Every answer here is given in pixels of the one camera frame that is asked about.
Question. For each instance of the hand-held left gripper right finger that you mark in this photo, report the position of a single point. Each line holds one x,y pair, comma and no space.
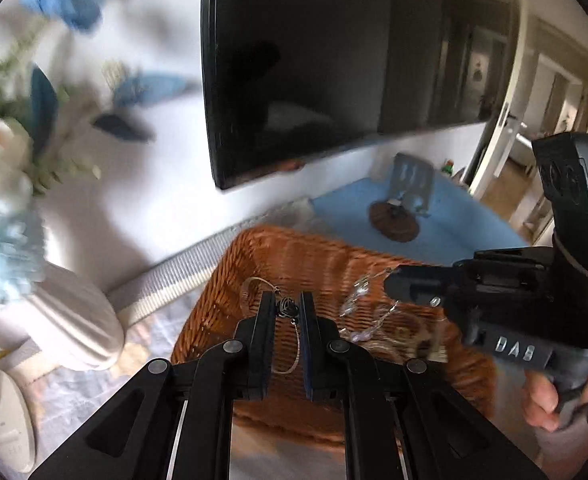
306,345

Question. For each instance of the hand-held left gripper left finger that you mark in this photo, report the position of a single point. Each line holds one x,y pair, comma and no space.
269,340

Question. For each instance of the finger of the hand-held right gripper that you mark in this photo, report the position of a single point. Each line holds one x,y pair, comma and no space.
414,285

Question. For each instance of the silver hoop earring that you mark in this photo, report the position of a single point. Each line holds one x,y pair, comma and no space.
249,287
294,360

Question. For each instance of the brown wicker basket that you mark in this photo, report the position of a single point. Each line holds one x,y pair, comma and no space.
324,270

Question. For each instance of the person's right hand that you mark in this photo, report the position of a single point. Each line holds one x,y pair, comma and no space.
541,395

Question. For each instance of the jewellery stand on wood base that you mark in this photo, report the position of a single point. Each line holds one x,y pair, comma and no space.
409,185

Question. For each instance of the white ribbed strip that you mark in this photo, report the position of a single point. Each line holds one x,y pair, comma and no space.
173,280

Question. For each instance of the small colourful toy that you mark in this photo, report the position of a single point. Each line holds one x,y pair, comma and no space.
449,166

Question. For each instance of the white door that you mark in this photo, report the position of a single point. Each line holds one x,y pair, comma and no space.
499,110

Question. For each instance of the shell print tablecloth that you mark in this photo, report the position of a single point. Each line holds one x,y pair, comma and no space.
98,400

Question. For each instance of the white ribbed vase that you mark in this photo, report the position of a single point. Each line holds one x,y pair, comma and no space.
73,320

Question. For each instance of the white desk lamp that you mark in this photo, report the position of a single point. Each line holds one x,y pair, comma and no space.
3,420

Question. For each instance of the blue and white flower bouquet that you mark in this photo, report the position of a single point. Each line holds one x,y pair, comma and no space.
3,160

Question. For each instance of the black wall television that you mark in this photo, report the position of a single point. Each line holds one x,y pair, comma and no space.
324,60

